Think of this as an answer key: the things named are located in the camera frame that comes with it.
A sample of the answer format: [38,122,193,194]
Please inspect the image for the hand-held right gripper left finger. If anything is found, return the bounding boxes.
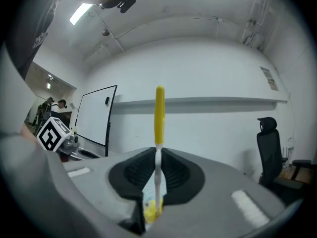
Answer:
[1,132,158,237]

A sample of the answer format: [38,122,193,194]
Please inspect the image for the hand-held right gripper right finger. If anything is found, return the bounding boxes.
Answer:
[148,147,304,238]

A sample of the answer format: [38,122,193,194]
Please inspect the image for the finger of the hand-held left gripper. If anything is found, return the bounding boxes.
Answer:
[61,149,102,162]

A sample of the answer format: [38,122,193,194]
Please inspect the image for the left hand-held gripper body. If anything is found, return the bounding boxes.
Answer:
[36,116,80,156]

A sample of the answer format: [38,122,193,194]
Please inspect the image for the black-framed whiteboard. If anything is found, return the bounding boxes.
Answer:
[75,84,118,157]

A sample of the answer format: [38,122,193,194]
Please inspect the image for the black office chair with headrest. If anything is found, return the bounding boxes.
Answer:
[256,116,317,199]

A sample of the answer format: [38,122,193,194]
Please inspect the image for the black router with antennas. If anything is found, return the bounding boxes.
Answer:
[280,146,293,164]

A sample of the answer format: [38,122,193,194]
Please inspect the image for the person's black shirt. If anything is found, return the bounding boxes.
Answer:
[4,0,60,81]

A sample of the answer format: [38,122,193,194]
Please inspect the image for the ceiling light panel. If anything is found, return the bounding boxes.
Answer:
[69,2,94,26]

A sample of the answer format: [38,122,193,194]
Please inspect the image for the wall-mounted notice panel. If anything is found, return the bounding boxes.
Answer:
[260,65,279,92]

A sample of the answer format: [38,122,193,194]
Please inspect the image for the black head-worn camera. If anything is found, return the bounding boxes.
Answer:
[115,0,137,14]

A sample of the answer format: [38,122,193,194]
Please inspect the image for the white wall pipes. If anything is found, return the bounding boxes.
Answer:
[240,18,265,51]

